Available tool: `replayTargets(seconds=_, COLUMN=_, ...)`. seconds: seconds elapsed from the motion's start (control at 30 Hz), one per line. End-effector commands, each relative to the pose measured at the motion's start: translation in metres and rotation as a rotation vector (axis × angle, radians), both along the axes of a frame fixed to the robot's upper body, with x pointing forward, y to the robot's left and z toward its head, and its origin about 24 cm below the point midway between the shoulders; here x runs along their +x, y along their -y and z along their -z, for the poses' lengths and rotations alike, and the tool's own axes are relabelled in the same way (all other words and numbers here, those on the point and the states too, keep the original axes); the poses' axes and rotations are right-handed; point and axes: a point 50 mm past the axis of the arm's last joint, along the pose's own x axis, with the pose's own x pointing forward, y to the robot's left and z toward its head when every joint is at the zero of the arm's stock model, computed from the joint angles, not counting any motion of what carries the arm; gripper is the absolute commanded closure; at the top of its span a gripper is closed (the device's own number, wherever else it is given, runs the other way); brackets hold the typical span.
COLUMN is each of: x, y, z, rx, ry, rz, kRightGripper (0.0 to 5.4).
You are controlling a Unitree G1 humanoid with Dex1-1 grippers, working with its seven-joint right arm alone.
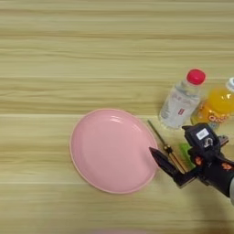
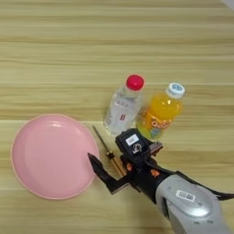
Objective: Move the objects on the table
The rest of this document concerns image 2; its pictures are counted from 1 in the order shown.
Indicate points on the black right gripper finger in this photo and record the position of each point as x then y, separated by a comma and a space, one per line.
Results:
156, 148
102, 172

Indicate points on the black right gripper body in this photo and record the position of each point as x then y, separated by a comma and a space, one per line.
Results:
146, 178

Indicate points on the orange juice bottle white cap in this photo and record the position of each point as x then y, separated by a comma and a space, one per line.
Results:
161, 112

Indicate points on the clear water bottle red cap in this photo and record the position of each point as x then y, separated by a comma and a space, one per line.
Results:
122, 111

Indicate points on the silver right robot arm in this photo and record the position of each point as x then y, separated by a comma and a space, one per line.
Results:
192, 207

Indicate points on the black box with white label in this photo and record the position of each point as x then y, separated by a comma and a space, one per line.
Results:
134, 146

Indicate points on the pink round plate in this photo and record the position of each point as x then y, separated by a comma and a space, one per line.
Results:
51, 158

